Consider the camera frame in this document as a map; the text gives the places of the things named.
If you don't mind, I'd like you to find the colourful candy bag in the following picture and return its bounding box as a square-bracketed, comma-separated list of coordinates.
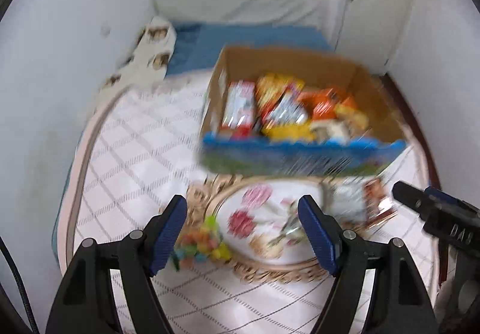
[171, 216, 232, 271]

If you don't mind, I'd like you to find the silver white wafer packet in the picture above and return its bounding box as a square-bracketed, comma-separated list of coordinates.
[310, 119, 350, 144]

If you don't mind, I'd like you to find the yellow snack bag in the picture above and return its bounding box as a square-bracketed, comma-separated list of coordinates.
[263, 122, 316, 143]

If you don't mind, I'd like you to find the orange snack packet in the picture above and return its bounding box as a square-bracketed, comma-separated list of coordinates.
[298, 87, 347, 121]

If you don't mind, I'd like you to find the red white spicy strip packet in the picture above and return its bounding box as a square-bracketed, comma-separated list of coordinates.
[221, 81, 256, 137]

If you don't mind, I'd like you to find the red purple chip bag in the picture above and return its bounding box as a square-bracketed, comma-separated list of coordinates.
[255, 73, 305, 122]

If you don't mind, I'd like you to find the brown snack packet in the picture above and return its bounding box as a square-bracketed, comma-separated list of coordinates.
[363, 177, 396, 228]

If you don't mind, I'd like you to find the cardboard milk box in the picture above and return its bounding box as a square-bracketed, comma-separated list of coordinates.
[200, 45, 407, 176]

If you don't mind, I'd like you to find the bear print long pillow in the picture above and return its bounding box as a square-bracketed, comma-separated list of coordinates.
[94, 16, 176, 109]

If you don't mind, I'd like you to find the blue bed sheet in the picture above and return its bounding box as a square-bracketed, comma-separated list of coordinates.
[164, 21, 335, 76]

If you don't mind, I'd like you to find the white door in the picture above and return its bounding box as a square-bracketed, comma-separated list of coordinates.
[335, 0, 412, 74]

